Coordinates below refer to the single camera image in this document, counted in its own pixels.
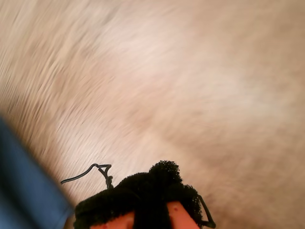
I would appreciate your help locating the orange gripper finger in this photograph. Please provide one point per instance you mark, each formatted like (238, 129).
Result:
(114, 205)
(181, 188)

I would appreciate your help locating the blue printed T-shirt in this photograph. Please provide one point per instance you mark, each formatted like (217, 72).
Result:
(26, 186)

